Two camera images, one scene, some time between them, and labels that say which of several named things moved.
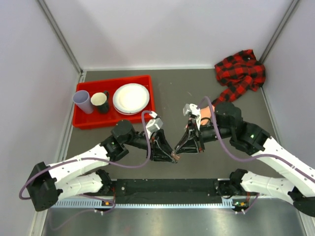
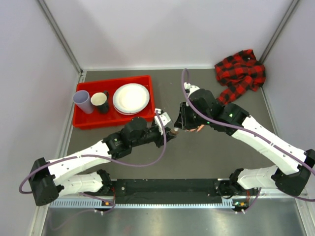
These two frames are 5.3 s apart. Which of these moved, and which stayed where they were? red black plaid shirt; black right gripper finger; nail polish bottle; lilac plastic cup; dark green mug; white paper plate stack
Moved: nail polish bottle; black right gripper finger
Stayed: dark green mug; white paper plate stack; red black plaid shirt; lilac plastic cup
